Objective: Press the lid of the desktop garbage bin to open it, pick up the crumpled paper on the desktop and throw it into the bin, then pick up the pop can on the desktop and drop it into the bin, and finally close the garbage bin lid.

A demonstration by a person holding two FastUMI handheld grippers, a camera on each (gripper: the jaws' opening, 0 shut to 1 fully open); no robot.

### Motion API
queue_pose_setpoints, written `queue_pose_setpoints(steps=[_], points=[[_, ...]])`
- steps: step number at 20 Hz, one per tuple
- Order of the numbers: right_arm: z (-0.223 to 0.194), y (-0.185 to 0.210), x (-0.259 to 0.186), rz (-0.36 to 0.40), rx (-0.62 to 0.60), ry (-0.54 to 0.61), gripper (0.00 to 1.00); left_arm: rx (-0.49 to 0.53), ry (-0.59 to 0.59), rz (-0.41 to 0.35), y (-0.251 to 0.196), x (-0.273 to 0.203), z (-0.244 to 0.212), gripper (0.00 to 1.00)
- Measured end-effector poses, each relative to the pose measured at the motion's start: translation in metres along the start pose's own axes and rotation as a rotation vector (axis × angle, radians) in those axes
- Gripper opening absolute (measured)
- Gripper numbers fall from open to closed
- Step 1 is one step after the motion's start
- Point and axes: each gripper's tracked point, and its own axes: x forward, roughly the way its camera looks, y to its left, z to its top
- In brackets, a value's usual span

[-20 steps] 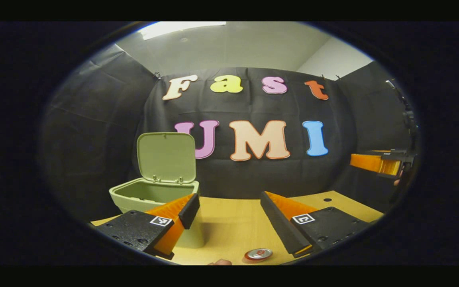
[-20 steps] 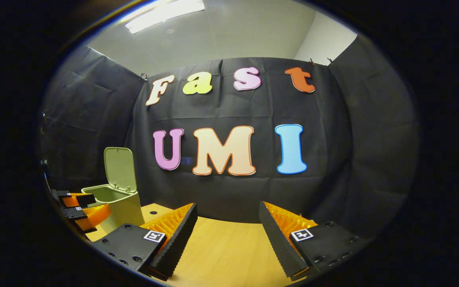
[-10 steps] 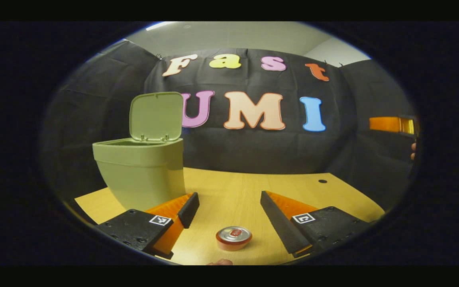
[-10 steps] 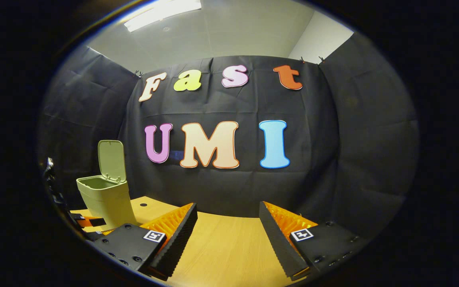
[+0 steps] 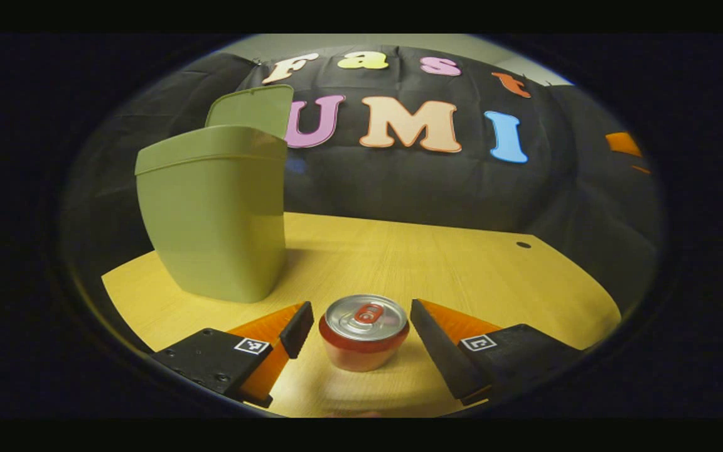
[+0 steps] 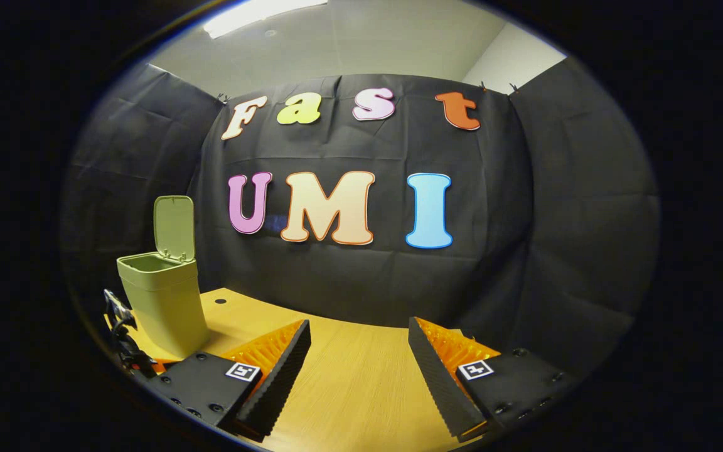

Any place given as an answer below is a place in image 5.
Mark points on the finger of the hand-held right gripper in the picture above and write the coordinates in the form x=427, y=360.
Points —
x=641, y=169
x=623, y=144

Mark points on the light green desktop garbage bin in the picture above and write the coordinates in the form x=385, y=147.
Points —
x=211, y=220

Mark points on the wooden desktop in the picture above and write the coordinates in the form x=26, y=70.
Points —
x=430, y=270

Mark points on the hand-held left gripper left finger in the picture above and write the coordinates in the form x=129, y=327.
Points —
x=299, y=329

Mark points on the red pop can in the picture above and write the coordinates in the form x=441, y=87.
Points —
x=364, y=345

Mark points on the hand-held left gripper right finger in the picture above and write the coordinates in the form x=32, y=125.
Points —
x=440, y=351

